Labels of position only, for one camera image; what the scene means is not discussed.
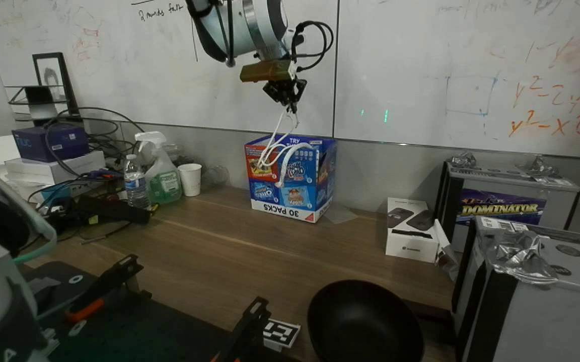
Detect thin white rope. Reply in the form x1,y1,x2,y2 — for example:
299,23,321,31
257,108,303,170

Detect clear spray bottle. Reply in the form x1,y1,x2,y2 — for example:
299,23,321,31
133,130,185,208

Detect blue snack box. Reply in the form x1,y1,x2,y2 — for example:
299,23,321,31
244,133,339,225

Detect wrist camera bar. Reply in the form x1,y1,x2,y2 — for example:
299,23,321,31
237,59,294,84

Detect black frying pan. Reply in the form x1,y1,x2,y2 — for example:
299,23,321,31
306,277,427,362

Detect crumpled clear plastic wrapper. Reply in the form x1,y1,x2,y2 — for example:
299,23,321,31
484,223,565,287

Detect white box stack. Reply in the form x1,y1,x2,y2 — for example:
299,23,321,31
5,150,110,190

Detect black tool pile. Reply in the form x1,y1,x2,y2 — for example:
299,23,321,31
47,190,156,236

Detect black wire desk tray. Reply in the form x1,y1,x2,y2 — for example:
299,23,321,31
6,83,71,125

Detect black clamp orange handle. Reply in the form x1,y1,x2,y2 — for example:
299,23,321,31
209,296,274,362
60,251,146,331

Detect wall whiteboard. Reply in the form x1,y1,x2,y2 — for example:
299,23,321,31
0,0,580,163

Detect grey metal appliance box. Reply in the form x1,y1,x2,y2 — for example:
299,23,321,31
451,215,580,362

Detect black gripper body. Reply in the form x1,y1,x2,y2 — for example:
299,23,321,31
262,77,306,102

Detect plastic water bottle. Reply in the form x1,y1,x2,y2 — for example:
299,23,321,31
123,154,149,208

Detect black picture frame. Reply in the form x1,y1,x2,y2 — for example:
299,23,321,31
31,51,83,124

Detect white paper cup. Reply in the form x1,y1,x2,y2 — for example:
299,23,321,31
178,161,205,200

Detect white phone box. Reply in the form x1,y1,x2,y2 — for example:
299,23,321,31
382,196,451,266

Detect dark blue cardboard box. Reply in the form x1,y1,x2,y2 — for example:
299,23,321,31
10,122,93,163

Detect small crumpled foil piece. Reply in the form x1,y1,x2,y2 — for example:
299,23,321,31
519,158,565,181
448,151,480,173

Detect black white fiducial tag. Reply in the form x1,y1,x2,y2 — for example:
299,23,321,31
261,318,304,355

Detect black desk cables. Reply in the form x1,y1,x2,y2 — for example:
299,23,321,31
38,105,147,181

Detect thick white braided rope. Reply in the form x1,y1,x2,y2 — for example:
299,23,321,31
273,142,321,191

